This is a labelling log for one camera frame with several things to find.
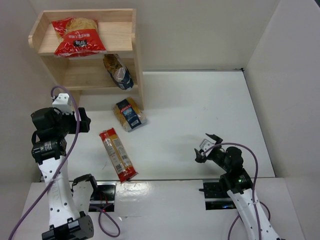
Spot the red spaghetti packet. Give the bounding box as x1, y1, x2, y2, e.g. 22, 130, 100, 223
99, 128, 138, 183

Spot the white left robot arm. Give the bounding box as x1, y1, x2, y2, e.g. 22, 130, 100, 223
31, 107, 94, 240

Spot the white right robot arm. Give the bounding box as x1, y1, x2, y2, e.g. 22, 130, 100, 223
195, 134, 281, 240

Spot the blue fusilli pasta bag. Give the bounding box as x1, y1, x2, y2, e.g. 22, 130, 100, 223
103, 54, 134, 91

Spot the red pasta bag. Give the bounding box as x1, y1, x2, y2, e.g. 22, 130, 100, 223
51, 17, 106, 58

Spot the wooden shelf unit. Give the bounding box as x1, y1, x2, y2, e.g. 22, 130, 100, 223
28, 8, 145, 109

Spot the blue Agnesi penne bag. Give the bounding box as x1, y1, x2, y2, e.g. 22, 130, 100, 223
113, 97, 147, 132

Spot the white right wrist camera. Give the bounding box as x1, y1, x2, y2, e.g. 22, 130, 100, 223
199, 139, 215, 157

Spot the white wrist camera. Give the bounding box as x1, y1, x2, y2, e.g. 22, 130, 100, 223
52, 93, 73, 115
199, 139, 215, 157

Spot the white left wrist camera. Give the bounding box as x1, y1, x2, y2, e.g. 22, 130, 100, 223
52, 93, 73, 115

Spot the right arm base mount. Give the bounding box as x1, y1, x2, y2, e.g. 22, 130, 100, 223
198, 179, 236, 211

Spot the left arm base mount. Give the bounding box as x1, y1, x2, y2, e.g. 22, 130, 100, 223
89, 181, 117, 213

